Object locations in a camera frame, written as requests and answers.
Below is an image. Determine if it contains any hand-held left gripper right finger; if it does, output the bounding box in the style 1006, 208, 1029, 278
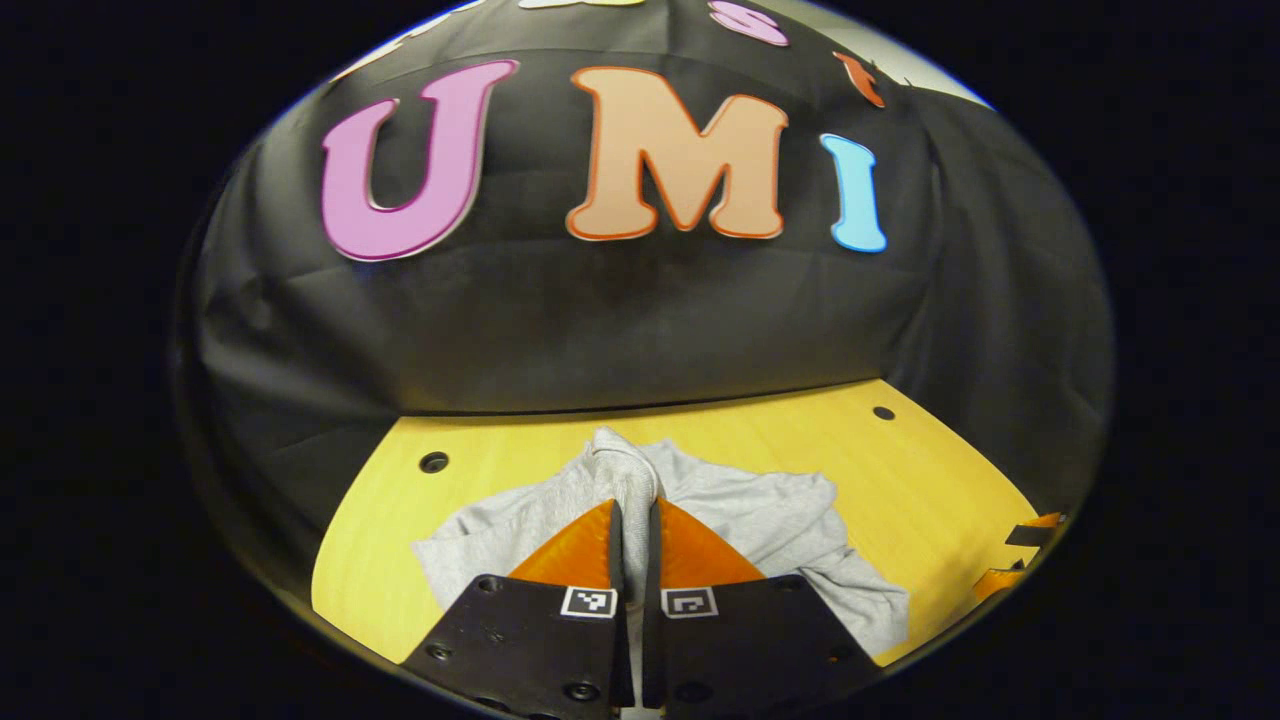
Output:
641, 496, 883, 717

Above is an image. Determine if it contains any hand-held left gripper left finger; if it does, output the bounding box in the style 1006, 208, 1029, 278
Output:
398, 498, 637, 719

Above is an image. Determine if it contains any grey zip-neck sweatshirt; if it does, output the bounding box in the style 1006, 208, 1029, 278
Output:
412, 427, 911, 661

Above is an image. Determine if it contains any black backdrop cloth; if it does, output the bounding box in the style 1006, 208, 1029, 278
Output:
175, 0, 1116, 601

